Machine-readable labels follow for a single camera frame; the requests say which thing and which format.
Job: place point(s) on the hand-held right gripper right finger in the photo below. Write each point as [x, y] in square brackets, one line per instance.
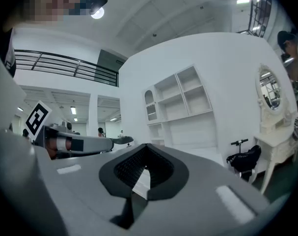
[200, 193]

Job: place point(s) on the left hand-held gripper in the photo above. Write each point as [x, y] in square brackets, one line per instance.
[38, 118]

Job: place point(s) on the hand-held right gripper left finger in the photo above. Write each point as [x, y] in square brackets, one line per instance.
[77, 193]

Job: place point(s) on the ceiling light panel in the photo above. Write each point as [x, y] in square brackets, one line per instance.
[243, 1]
[73, 110]

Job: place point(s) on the black kick scooter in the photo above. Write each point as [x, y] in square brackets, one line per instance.
[239, 142]

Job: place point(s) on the black balcony railing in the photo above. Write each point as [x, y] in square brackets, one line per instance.
[260, 8]
[65, 66]

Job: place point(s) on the white shelf cabinet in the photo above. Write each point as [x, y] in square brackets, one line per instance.
[183, 107]

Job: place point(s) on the white ornate vanity dresser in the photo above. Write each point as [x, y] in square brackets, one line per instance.
[274, 131]

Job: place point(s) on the person's black clothing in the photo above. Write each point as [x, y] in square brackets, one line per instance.
[6, 53]

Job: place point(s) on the person's head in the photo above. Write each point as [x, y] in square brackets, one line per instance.
[40, 6]

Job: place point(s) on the black head-mounted camera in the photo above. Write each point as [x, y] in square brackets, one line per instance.
[97, 1]

